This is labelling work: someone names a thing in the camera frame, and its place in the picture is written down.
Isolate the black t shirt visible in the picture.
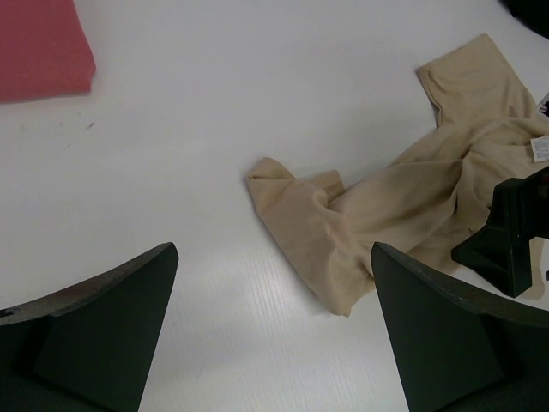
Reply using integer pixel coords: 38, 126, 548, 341
501, 0, 549, 39

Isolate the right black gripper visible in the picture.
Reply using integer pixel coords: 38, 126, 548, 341
451, 167, 548, 298

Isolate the beige t shirt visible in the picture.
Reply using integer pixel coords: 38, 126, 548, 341
246, 34, 548, 316

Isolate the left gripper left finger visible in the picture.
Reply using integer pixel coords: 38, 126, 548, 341
1, 243, 178, 411

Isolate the folded pink t shirt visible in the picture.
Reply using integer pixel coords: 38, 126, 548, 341
1, 0, 96, 102

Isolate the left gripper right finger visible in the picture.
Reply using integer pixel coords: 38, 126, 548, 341
371, 242, 548, 411

